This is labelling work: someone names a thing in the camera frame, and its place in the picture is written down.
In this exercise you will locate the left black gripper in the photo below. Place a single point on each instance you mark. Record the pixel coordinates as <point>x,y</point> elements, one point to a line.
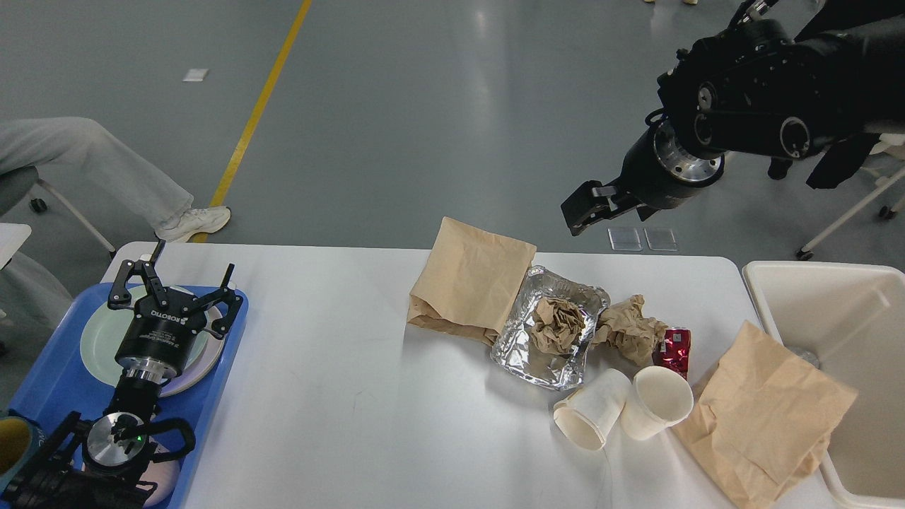
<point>159,336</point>

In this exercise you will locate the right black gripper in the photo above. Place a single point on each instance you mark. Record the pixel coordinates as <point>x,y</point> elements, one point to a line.
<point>657,174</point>

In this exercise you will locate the light green plate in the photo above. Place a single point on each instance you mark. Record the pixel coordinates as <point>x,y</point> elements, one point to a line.
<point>101,338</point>

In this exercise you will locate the pink mug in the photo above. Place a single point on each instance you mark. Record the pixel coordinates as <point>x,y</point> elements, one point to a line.
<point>159,481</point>

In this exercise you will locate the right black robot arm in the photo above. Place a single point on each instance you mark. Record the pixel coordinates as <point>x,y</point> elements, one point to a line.
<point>733,92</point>

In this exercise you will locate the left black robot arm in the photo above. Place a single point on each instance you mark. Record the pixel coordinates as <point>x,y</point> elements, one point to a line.
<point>97,463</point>

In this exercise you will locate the white sneaker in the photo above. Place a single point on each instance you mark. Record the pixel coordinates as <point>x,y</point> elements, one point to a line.
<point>195,222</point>

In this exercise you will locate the pink plate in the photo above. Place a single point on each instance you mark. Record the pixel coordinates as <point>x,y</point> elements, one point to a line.
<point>197,369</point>

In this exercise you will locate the crumpled brown paper ball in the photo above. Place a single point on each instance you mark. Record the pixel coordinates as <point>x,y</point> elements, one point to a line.
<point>623,327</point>

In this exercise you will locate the crumpled brown paper in tray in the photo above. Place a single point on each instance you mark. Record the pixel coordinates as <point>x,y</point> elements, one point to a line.
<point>558,324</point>

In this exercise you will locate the blue plastic tray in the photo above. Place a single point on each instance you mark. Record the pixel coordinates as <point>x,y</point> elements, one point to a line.
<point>59,383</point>

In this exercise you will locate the person in grey trousers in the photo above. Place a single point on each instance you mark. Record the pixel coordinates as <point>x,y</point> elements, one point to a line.
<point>29,291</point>

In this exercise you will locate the red foil wrapper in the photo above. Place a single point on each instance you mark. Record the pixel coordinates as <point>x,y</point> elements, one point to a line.
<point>674,350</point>

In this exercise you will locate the brown paper bag centre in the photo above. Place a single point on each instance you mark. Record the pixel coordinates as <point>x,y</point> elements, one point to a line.
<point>470,282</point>

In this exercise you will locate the brown paper bag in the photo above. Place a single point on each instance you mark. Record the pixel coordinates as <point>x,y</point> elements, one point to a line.
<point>763,421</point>
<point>470,282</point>

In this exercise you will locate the aluminium foil tray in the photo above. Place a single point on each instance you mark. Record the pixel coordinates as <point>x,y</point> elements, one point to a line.
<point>514,350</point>

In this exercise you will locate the upright white paper cup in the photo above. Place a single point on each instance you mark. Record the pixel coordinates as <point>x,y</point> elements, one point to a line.
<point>658,398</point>

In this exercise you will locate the blue yellow mug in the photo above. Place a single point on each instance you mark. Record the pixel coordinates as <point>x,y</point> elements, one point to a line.
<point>20,439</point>

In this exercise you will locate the lying white paper cup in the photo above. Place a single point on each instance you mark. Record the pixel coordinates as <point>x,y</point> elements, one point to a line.
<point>587,416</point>

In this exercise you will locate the white plastic bin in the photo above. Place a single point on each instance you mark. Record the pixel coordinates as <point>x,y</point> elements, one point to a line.
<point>851,318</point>

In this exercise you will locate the brown paper bag right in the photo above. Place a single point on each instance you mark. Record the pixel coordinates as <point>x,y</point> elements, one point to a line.
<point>763,421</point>

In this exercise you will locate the black jacket on chair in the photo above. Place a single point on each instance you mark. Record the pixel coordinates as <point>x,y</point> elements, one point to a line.
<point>853,51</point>

